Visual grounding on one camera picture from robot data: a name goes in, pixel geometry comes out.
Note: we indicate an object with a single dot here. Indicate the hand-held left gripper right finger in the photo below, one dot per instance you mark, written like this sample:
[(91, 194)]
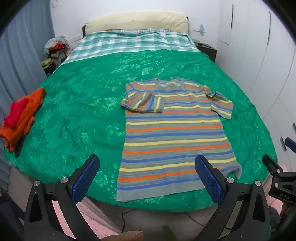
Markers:
[(208, 178)]

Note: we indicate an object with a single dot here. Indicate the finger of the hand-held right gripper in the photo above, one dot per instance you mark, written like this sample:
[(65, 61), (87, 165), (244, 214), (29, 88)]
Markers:
[(271, 163), (291, 144)]

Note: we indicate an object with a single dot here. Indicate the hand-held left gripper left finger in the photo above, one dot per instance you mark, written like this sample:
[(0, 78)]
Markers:
[(85, 178)]

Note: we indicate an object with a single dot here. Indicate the striped knit t-shirt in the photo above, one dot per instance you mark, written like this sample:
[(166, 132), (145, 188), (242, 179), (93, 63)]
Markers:
[(173, 139)]

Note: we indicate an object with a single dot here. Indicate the pile of mixed clothes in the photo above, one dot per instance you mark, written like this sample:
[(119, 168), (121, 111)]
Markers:
[(57, 46)]

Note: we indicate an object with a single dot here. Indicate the person's pink dotted pyjamas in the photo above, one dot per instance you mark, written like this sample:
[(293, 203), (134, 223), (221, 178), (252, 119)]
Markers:
[(92, 220)]

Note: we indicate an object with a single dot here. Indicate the yellow-green floor mat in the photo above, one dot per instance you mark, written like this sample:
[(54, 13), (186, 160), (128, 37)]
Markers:
[(166, 233)]

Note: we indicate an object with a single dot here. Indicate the beige slipper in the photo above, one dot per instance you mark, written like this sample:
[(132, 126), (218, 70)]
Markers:
[(130, 235)]

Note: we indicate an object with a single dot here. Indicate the green velvet blanket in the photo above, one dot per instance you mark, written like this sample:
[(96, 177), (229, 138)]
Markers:
[(81, 104)]

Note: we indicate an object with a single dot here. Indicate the white wardrobe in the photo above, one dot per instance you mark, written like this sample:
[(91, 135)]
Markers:
[(266, 58)]

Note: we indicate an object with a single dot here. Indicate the orange garment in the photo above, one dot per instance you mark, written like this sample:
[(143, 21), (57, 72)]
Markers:
[(34, 99)]

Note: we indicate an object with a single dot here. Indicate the red garment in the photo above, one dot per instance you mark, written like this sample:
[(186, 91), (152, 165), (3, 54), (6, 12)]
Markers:
[(15, 113)]

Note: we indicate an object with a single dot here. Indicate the dark nightstand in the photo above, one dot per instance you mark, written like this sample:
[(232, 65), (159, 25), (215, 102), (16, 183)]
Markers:
[(209, 49)]

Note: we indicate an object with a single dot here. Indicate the green checked bed sheet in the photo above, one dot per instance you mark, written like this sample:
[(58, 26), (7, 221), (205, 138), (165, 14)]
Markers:
[(129, 41)]

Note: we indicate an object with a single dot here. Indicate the grey-blue curtain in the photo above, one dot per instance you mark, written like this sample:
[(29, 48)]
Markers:
[(23, 46)]

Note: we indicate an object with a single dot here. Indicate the cream padded headboard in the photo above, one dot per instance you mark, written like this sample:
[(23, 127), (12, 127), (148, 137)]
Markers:
[(138, 20)]

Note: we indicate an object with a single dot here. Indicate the white wall socket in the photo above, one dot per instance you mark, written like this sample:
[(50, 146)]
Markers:
[(201, 28)]

